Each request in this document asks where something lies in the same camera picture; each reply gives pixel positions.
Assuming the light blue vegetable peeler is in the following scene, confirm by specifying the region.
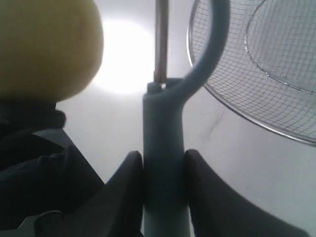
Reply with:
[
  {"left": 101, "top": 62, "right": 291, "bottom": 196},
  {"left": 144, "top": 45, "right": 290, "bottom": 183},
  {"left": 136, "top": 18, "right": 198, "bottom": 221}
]
[{"left": 143, "top": 0, "right": 230, "bottom": 237}]

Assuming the oval steel wire mesh basket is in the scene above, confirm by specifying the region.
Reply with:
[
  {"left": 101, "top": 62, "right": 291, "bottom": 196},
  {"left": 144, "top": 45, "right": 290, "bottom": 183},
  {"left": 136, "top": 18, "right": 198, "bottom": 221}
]
[{"left": 187, "top": 0, "right": 316, "bottom": 144}]

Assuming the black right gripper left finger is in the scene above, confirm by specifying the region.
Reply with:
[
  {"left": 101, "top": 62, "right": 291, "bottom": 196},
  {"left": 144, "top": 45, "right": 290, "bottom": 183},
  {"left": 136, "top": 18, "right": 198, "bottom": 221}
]
[{"left": 81, "top": 151, "right": 143, "bottom": 237}]

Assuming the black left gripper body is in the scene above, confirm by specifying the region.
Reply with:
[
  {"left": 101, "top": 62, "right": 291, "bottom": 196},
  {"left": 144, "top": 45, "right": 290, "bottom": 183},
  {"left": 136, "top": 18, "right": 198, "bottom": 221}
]
[{"left": 0, "top": 146, "right": 105, "bottom": 231}]

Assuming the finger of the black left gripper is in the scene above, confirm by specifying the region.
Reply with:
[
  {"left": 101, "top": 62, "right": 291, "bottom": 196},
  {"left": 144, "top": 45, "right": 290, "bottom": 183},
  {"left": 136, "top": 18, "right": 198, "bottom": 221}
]
[{"left": 0, "top": 99, "right": 66, "bottom": 170}]

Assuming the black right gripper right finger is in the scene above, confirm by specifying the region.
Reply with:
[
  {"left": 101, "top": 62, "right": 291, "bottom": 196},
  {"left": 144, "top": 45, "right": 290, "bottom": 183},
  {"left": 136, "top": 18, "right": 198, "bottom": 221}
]
[{"left": 185, "top": 149, "right": 308, "bottom": 237}]

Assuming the yellow lemon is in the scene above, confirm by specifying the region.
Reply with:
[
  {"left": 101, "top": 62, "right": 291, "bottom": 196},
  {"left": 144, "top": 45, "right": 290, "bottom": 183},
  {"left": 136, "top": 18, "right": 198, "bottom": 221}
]
[{"left": 0, "top": 0, "right": 104, "bottom": 102}]

